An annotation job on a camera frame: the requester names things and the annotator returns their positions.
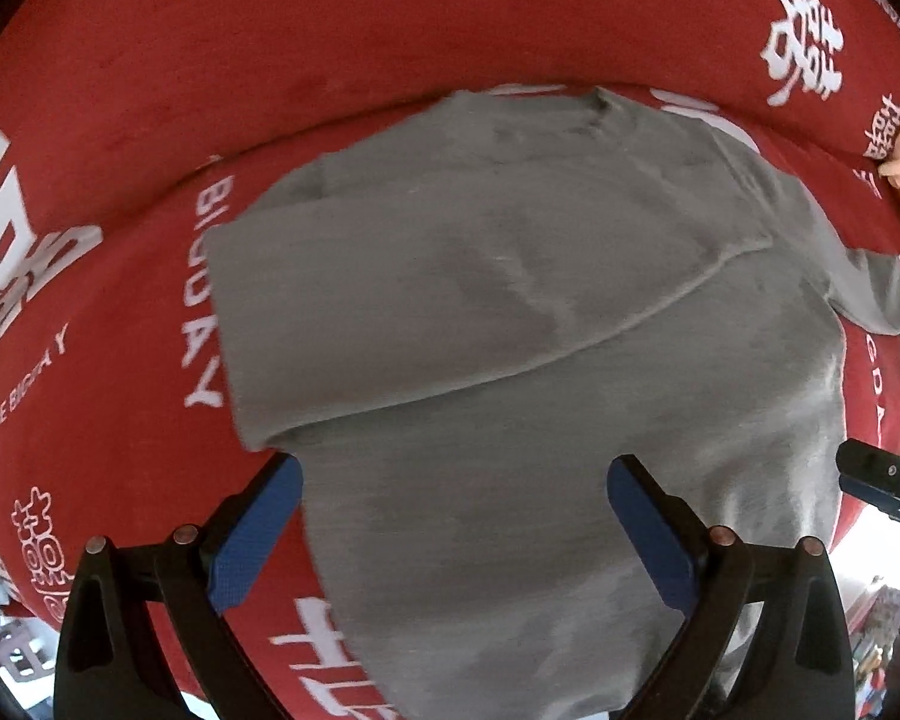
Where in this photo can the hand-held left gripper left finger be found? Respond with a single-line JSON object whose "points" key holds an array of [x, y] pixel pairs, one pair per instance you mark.
{"points": [[259, 525]]}

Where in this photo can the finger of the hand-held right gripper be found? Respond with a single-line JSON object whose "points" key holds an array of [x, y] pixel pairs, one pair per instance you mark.
{"points": [[889, 484]]}

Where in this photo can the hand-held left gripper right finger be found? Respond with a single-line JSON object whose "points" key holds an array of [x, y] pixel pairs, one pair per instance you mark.
{"points": [[645, 525]]}

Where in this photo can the grey sweater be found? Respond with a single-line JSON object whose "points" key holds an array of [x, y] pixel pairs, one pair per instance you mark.
{"points": [[495, 300]]}

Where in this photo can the grey plastic stool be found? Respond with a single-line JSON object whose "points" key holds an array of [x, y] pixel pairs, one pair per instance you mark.
{"points": [[22, 652]]}

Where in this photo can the red printed sofa cover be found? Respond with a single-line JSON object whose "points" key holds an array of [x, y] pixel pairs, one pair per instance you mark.
{"points": [[157, 90]]}

